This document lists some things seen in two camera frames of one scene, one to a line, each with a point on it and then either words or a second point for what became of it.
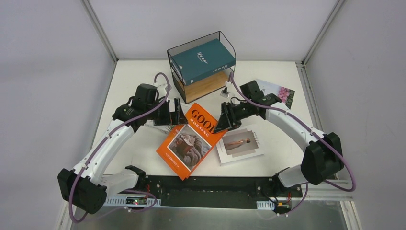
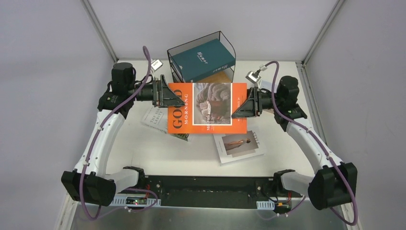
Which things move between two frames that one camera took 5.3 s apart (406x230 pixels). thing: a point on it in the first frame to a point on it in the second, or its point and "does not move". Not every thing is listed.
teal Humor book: [198, 62] does not move
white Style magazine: [239, 144] does not move
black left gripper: [165, 112] to [159, 92]
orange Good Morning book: [185, 146] to [208, 109]
